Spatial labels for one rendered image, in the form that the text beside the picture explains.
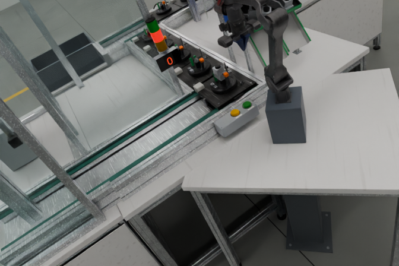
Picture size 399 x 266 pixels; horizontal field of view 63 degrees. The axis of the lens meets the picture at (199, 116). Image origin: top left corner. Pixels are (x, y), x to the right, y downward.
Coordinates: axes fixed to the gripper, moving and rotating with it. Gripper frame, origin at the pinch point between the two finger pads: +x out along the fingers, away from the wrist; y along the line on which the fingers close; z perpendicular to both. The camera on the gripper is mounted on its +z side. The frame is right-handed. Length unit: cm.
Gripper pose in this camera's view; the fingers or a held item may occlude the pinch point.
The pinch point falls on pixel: (241, 43)
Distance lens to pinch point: 142.4
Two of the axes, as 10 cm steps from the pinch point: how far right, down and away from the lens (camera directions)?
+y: -8.2, 5.3, -2.2
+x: 3.0, 7.3, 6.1
